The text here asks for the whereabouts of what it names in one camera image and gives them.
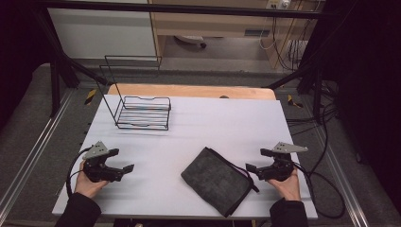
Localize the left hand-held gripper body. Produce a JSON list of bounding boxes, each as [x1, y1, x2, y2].
[[82, 140, 124, 183]]

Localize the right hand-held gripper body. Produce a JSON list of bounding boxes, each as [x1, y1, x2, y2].
[[264, 142, 309, 183]]

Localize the dark grey towel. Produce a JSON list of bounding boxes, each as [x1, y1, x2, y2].
[[180, 146, 260, 218]]

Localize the black wire rack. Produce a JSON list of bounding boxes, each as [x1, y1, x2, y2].
[[96, 55, 173, 131]]

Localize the person's left hand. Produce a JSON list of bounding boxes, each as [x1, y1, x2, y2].
[[74, 160, 110, 200]]

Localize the person's right hand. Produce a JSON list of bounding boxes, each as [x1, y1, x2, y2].
[[267, 167, 303, 202]]

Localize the yellow black tape piece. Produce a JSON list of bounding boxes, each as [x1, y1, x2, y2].
[[83, 88, 97, 106], [287, 94, 304, 109]]

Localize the wooden table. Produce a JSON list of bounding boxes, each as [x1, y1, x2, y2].
[[107, 82, 278, 101]]

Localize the white cabinet panel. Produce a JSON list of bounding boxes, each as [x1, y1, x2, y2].
[[46, 0, 158, 60]]

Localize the white chair base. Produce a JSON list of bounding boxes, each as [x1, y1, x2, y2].
[[174, 34, 208, 49]]

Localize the light wooden desk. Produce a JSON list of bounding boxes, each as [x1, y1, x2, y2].
[[147, 0, 318, 70]]

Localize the white power strip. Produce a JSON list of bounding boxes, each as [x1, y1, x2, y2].
[[266, 0, 291, 10]]

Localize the left hand-held gripper black cable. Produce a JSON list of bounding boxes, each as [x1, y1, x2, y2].
[[64, 147, 93, 199]]

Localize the hand-held gripper black cable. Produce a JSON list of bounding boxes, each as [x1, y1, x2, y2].
[[291, 160, 346, 219], [64, 147, 93, 199]]

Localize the right hand-held gripper black cable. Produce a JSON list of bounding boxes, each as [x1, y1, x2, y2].
[[291, 160, 346, 219]]

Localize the aluminium floor rail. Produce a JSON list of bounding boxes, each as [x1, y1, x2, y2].
[[0, 89, 76, 216], [310, 126, 371, 227]]

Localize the black floor cables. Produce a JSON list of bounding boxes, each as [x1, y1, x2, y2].
[[285, 80, 340, 137]]

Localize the black metal frame strut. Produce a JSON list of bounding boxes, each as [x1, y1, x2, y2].
[[265, 56, 326, 125], [31, 6, 109, 118]]

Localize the bundle of hanging cables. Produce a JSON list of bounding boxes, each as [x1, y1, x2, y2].
[[259, 15, 317, 72]]

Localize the black metal frame crossbar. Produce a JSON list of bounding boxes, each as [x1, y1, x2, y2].
[[31, 0, 332, 20]]

